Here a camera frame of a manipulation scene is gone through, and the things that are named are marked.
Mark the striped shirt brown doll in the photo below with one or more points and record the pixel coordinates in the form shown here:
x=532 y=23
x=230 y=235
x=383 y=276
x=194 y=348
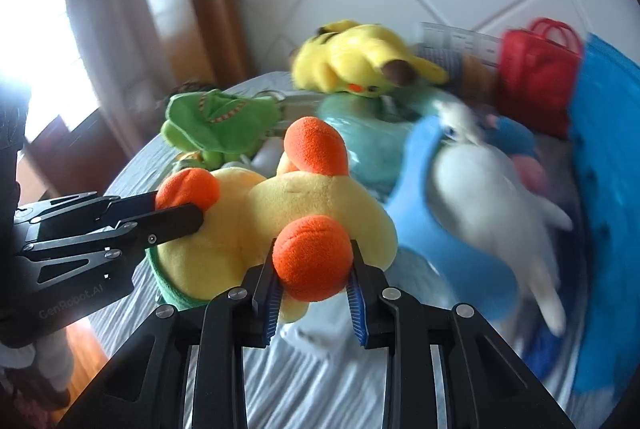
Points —
x=469 y=78

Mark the white seal plush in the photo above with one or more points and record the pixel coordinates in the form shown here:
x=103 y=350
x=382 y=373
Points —
x=482 y=200

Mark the yellow Pikachu plush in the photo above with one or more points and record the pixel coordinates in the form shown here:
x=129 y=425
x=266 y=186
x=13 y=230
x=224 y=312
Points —
x=366 y=60

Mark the teal plush in plastic bag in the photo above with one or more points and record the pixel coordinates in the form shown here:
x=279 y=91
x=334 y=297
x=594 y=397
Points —
x=374 y=130

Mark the blue and pink small plush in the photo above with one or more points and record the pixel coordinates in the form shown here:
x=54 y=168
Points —
x=519 y=144

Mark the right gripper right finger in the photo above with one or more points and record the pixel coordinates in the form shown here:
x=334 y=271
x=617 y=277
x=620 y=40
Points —
x=445 y=368

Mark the white curtain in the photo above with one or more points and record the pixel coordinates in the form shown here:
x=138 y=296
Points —
x=127 y=66

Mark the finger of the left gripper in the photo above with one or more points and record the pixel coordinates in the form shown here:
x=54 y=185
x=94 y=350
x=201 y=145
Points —
x=82 y=212
x=49 y=259

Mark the blue plastic storage crate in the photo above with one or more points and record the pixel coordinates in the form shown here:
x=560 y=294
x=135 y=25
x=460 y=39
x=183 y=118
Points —
x=604 y=132

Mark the yellow duck plush green hat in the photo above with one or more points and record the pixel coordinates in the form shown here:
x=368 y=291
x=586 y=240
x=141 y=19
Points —
x=312 y=218

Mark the white wall socket strip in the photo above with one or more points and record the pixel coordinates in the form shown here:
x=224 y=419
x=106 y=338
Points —
x=485 y=48

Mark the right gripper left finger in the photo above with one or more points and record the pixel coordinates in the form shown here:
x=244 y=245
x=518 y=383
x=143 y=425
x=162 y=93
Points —
x=175 y=358

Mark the red plastic toy case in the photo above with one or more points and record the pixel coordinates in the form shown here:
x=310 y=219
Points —
x=538 y=67

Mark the green frog plush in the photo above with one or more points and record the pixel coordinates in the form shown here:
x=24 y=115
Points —
x=219 y=127

